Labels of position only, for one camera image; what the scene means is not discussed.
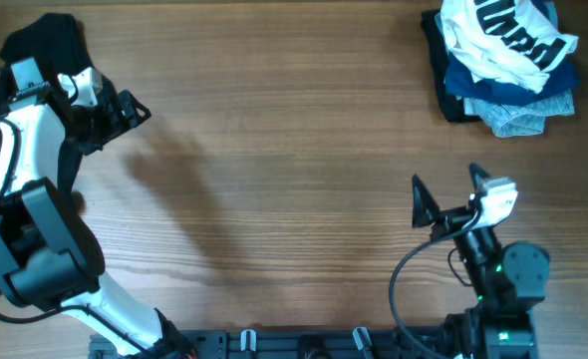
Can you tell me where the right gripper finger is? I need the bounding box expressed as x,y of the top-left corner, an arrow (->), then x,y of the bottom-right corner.
412,175 -> 443,228
468,163 -> 490,190

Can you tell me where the white t-shirt with black print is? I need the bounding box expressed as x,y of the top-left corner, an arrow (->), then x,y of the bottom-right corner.
441,0 -> 579,94

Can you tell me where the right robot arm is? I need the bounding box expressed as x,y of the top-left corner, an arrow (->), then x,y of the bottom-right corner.
412,164 -> 550,359

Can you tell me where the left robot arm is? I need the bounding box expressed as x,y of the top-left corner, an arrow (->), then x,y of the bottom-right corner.
0,57 -> 196,358

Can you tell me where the light blue denim garment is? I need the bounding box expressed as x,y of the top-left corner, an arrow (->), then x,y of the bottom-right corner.
434,1 -> 576,139

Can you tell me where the black folded garment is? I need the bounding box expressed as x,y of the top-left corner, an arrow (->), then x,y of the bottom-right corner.
421,9 -> 480,123

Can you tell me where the dark blue shirt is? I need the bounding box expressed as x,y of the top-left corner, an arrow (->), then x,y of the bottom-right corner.
443,0 -> 582,107

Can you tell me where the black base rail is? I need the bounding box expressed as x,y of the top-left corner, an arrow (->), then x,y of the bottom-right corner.
88,326 -> 474,359

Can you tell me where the right white rail clip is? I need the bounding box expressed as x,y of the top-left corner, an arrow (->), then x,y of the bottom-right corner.
352,326 -> 374,359

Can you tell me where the white rail clip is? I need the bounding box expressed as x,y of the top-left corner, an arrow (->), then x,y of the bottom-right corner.
239,329 -> 257,353
352,326 -> 374,359

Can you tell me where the left white rail clip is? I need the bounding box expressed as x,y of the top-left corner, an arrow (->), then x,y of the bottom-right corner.
239,329 -> 257,353

